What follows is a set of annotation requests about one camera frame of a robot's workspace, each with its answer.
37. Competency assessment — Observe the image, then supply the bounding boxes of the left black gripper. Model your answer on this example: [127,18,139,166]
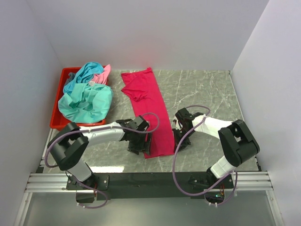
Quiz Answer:
[128,130,152,155]

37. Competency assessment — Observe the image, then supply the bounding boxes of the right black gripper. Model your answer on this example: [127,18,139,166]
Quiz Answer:
[172,128,194,153]

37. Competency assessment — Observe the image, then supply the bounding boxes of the magenta t shirt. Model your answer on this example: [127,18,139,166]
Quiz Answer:
[121,67,174,159]

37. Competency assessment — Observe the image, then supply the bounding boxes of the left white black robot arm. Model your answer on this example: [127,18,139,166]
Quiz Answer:
[44,118,152,189]

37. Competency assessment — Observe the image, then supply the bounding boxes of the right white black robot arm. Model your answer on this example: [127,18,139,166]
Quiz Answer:
[173,115,260,188]

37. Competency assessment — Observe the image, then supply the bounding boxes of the black base beam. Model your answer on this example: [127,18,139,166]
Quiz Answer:
[66,172,234,203]

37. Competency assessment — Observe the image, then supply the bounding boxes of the teal green t shirt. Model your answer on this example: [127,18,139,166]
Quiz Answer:
[58,83,113,124]

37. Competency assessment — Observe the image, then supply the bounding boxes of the pink t shirt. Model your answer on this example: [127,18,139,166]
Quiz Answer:
[91,65,111,84]

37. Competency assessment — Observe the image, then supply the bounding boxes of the red plastic bin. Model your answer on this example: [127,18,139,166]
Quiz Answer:
[50,67,105,130]

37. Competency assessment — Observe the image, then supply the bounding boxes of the light blue t shirt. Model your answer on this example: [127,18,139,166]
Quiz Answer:
[63,62,103,95]

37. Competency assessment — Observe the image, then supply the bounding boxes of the grey t shirt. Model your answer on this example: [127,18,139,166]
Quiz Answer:
[64,73,76,86]

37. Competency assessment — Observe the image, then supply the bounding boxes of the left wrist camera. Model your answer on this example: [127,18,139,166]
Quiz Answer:
[116,115,149,131]

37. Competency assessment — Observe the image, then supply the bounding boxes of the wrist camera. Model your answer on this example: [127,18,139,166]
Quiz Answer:
[116,115,149,131]
[175,108,204,127]

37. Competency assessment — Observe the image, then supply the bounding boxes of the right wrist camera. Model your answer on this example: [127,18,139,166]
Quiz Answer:
[175,108,204,127]

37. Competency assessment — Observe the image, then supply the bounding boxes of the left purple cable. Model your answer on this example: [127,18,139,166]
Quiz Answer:
[44,112,160,209]

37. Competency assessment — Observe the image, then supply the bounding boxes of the purple cable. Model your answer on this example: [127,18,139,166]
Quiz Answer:
[172,105,238,207]
[44,112,160,209]

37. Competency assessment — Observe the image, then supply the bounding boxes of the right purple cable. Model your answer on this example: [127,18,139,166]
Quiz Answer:
[172,105,238,207]

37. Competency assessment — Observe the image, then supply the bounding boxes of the aluminium rail frame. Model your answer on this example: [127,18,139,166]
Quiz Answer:
[14,129,78,226]

